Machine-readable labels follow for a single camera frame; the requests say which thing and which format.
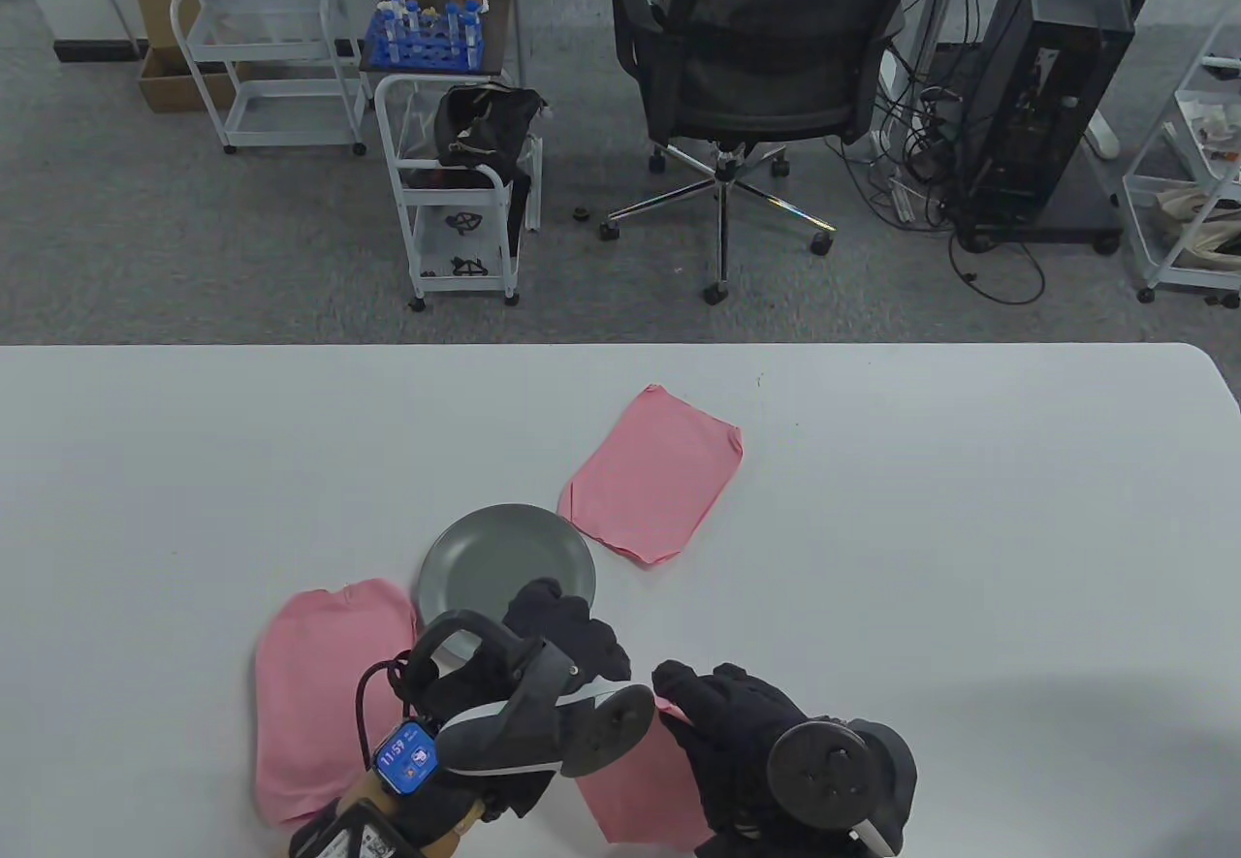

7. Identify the person's right hand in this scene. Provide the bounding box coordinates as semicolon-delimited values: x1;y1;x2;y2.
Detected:
651;660;815;858

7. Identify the person's left hand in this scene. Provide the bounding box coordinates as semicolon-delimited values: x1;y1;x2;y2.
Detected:
407;579;633;844

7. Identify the pink paper stack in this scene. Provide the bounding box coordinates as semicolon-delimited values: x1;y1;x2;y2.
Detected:
572;693;723;849
557;385;745;566
254;577;424;826

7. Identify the grey round plate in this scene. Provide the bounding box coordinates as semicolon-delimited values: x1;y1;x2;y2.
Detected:
415;503;596;665

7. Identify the person's left forearm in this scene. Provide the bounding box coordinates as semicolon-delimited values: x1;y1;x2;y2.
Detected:
334;771;486;858

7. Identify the black and white left controller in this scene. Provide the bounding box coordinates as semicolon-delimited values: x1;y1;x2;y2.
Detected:
402;611;656;779

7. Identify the black and white controller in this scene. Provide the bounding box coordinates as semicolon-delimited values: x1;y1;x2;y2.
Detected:
402;611;656;779
766;717;918;858

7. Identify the black and white right controller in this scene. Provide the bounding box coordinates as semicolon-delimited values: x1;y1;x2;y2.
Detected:
766;717;918;858

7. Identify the blue-faced smartwatch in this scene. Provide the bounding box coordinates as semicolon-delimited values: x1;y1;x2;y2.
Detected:
372;717;443;797

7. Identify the black left wrist pack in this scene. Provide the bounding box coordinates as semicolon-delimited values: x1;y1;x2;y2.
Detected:
289;795;428;858

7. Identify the white rolling cart with bag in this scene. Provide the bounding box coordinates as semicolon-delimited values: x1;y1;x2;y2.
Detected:
373;73;544;312

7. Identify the black bag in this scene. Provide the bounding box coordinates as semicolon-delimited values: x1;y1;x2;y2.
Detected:
432;84;550;192

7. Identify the white power strip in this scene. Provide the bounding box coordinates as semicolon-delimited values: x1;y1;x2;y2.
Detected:
866;129;920;225

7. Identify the empty white rolling cart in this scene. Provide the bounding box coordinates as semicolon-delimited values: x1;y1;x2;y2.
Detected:
170;0;369;157

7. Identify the black mesh office chair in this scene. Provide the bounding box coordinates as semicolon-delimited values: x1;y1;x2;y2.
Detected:
597;0;956;305

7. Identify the blue test tube rack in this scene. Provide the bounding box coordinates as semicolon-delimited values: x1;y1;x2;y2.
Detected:
363;5;486;72

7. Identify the dark rolling computer stand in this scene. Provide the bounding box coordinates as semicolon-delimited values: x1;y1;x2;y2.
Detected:
955;155;1126;254

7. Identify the dark brown side table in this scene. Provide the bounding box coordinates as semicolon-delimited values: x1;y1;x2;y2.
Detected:
359;0;525;88

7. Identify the group of blue-capped test tubes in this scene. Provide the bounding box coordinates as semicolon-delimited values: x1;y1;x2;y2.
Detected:
373;0;486;49

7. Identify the white rolling cart with clutter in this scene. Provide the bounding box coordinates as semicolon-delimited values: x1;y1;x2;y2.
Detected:
1122;0;1241;306

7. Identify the beige cloth bag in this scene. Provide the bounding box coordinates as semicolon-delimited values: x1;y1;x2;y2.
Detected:
1154;187;1241;256

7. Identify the black computer tower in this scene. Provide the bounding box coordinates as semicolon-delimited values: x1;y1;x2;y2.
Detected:
955;0;1135;229

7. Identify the tangle of black cables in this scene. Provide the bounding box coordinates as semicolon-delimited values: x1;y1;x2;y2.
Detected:
834;0;1048;306

